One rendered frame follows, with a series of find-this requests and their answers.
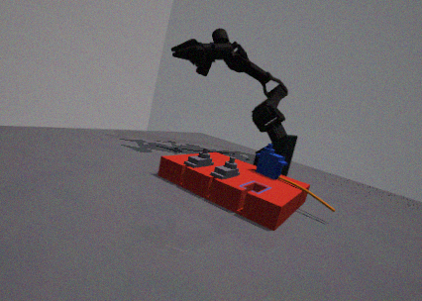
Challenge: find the red rectangular deck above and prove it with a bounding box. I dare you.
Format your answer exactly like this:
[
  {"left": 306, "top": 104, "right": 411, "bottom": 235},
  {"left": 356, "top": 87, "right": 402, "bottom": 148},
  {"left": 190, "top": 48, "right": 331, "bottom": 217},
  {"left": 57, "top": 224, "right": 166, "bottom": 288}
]
[{"left": 158, "top": 148, "right": 308, "bottom": 231}]

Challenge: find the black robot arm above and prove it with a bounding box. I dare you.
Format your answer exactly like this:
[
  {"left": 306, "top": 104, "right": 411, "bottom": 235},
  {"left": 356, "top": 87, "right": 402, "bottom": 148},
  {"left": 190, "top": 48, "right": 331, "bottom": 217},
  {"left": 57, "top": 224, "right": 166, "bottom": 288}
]
[{"left": 196, "top": 29, "right": 288, "bottom": 143}]

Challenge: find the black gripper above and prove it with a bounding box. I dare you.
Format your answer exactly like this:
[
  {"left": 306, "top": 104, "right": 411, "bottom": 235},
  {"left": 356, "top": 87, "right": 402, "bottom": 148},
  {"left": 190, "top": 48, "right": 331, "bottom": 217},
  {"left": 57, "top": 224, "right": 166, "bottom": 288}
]
[{"left": 171, "top": 39, "right": 218, "bottom": 66}]

